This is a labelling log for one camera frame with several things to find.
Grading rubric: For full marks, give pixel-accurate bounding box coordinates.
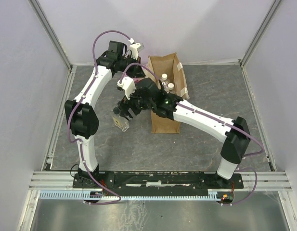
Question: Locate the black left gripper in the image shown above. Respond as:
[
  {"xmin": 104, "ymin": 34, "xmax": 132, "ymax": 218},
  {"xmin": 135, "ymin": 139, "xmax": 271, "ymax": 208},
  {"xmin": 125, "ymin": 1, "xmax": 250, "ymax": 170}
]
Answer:
[{"xmin": 118, "ymin": 54, "xmax": 146, "ymax": 79}]

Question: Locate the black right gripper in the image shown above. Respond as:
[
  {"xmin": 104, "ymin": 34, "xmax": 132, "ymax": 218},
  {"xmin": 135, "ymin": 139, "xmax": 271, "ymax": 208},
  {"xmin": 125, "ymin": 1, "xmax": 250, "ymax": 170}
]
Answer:
[{"xmin": 116, "ymin": 86, "xmax": 154, "ymax": 122}]

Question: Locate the square glass bottle yellow label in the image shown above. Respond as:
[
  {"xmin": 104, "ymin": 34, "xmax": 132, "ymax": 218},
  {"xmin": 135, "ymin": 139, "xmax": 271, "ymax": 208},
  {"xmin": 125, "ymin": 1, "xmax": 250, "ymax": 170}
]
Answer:
[{"xmin": 112, "ymin": 106, "xmax": 129, "ymax": 132}]

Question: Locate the beige canvas tote bag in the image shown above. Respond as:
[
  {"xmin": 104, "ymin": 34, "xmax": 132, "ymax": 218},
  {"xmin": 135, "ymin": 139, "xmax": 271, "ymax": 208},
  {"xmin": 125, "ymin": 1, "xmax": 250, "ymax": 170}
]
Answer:
[{"xmin": 144, "ymin": 53, "xmax": 190, "ymax": 134}]

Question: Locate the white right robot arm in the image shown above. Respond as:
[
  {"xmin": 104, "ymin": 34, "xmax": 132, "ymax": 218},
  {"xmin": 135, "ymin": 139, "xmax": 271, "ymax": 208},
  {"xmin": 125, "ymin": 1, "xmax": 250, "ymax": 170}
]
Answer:
[{"xmin": 117, "ymin": 77, "xmax": 250, "ymax": 188}]

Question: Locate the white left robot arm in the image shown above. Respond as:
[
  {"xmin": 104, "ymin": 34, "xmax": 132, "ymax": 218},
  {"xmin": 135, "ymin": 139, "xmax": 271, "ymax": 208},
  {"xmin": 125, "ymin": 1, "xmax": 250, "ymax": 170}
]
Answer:
[{"xmin": 65, "ymin": 39, "xmax": 144, "ymax": 188}]

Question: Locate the pink printed tissue pack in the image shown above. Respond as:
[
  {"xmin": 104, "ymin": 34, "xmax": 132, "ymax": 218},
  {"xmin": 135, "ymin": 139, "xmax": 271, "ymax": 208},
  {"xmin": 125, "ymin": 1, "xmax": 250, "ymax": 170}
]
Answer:
[{"xmin": 133, "ymin": 65, "xmax": 147, "ymax": 82}]

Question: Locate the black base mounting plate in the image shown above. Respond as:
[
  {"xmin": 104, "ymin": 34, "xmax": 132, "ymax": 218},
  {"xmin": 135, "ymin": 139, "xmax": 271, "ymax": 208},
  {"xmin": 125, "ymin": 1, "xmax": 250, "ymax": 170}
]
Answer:
[{"xmin": 73, "ymin": 171, "xmax": 244, "ymax": 195}]

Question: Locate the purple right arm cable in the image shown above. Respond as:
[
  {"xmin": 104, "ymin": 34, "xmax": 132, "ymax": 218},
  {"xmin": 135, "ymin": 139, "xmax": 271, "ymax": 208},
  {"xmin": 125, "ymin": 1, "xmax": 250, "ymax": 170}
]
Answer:
[{"xmin": 119, "ymin": 63, "xmax": 264, "ymax": 205}]

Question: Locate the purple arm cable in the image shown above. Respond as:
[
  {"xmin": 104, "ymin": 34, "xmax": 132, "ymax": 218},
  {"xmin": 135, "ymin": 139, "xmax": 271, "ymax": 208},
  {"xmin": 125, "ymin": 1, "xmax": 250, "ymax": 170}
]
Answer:
[
  {"xmin": 119, "ymin": 63, "xmax": 264, "ymax": 205},
  {"xmin": 65, "ymin": 30, "xmax": 134, "ymax": 205}
]

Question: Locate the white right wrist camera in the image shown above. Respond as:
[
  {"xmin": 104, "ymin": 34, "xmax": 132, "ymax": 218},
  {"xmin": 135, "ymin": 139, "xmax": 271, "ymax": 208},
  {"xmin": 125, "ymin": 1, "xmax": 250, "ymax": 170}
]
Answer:
[{"xmin": 117, "ymin": 77, "xmax": 136, "ymax": 100}]

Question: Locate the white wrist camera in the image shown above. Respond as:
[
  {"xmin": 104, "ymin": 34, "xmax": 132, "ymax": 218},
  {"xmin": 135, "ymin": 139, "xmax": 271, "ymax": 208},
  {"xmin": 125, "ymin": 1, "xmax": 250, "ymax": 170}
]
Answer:
[
  {"xmin": 117, "ymin": 77, "xmax": 136, "ymax": 100},
  {"xmin": 129, "ymin": 38, "xmax": 144, "ymax": 60}
]

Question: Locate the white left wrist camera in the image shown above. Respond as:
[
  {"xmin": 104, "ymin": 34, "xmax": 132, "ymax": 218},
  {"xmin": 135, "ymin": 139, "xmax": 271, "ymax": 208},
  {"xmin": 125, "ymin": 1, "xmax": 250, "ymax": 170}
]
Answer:
[{"xmin": 129, "ymin": 38, "xmax": 144, "ymax": 60}]

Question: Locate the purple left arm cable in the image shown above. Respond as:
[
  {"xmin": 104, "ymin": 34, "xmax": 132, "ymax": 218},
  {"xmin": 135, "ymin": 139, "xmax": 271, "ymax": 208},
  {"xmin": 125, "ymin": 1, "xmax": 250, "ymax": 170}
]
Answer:
[{"xmin": 65, "ymin": 30, "xmax": 134, "ymax": 205}]

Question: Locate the aluminium frame post left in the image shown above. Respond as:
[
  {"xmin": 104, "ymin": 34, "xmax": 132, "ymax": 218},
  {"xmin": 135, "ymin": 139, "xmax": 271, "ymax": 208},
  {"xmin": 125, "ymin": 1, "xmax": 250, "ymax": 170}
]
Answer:
[{"xmin": 28, "ymin": 0, "xmax": 73, "ymax": 70}]

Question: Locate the aluminium frame post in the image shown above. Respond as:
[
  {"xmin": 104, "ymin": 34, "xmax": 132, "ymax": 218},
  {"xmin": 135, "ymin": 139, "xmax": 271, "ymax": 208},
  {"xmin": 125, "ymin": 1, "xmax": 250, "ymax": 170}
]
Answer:
[
  {"xmin": 239, "ymin": 0, "xmax": 283, "ymax": 69},
  {"xmin": 28, "ymin": 0, "xmax": 73, "ymax": 70}
]

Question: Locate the aluminium frame rail front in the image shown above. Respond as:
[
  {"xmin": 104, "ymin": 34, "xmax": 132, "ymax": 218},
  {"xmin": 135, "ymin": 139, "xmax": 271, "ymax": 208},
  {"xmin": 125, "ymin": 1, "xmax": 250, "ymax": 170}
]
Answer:
[{"xmin": 29, "ymin": 171, "xmax": 292, "ymax": 192}]

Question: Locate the light blue cable duct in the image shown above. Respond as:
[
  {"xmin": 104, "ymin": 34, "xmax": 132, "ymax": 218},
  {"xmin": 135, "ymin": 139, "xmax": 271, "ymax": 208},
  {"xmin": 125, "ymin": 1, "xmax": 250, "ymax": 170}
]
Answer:
[{"xmin": 39, "ymin": 189, "xmax": 232, "ymax": 202}]

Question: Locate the aluminium frame post right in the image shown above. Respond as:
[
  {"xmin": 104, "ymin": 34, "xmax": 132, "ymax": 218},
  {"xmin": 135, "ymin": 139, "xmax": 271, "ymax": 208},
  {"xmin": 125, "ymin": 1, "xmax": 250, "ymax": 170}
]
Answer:
[{"xmin": 239, "ymin": 0, "xmax": 283, "ymax": 69}]

